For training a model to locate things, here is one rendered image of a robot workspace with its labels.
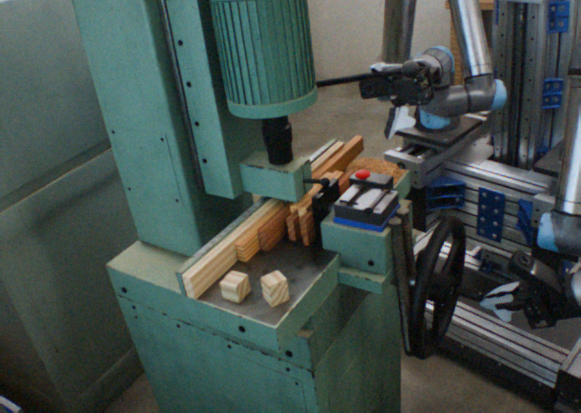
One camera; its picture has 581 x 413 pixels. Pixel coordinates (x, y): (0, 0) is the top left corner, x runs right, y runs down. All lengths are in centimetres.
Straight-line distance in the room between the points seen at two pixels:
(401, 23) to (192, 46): 68
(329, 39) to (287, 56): 390
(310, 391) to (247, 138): 54
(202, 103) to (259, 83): 16
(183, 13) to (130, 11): 11
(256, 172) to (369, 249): 29
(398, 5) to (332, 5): 328
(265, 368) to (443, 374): 99
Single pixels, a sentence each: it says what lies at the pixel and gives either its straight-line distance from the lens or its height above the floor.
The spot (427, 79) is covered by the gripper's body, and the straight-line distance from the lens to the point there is 120.
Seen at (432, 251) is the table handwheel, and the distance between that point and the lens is 99.
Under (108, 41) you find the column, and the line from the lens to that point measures 117.
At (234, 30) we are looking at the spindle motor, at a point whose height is 133.
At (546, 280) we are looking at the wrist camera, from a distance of 112.
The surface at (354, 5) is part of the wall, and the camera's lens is 470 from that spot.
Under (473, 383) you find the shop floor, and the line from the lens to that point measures 203.
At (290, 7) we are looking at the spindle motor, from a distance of 97.
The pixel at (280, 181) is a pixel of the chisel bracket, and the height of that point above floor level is 101.
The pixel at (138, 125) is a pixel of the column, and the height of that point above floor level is 113.
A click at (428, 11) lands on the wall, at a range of 447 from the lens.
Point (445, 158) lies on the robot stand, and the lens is 179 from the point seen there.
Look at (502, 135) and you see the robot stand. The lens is 178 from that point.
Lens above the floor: 152
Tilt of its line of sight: 29 degrees down
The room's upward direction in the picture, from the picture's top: 8 degrees counter-clockwise
